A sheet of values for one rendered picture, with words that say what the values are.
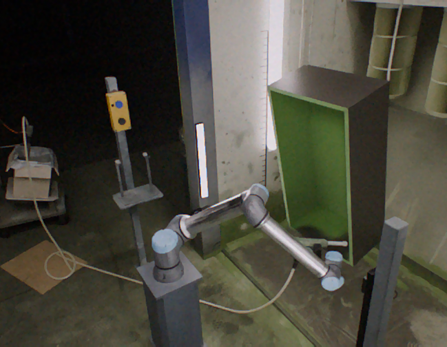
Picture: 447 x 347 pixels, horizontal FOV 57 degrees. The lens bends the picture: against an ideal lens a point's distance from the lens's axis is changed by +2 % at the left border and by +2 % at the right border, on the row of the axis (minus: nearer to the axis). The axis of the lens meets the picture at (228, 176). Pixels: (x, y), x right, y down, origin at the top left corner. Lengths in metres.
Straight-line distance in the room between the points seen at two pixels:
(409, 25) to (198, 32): 1.59
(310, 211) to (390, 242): 2.08
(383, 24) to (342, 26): 0.34
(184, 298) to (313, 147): 1.41
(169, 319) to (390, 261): 1.62
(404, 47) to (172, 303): 2.51
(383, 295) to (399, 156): 2.51
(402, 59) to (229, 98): 1.39
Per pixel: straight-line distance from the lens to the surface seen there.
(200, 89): 2.93
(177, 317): 2.65
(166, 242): 2.38
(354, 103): 2.22
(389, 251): 1.32
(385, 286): 1.40
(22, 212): 4.52
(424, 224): 3.61
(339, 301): 3.29
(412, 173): 3.74
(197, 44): 2.86
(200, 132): 3.00
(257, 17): 3.10
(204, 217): 2.39
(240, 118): 3.19
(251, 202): 2.13
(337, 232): 3.16
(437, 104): 3.33
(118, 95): 2.86
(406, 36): 3.53
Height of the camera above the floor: 2.34
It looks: 29 degrees down
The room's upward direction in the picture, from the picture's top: 2 degrees counter-clockwise
